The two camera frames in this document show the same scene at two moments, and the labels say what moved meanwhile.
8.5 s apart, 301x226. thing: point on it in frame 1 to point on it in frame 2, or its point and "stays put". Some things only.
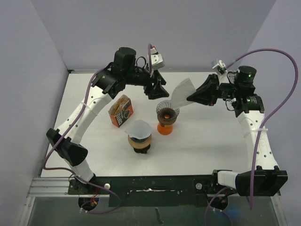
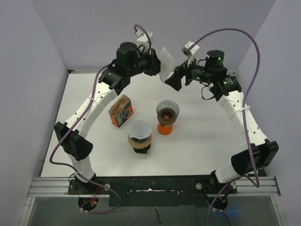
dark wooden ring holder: [163, 122] stays put
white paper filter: [182, 90] to [167, 64]
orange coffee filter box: [121, 111] stays put
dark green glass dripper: [142, 150] stays put
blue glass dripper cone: [138, 140] stays put
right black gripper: [207, 94] to [174, 80]
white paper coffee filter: [138, 129] stays put
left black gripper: [156, 90] to [154, 62]
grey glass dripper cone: [165, 111] stays put
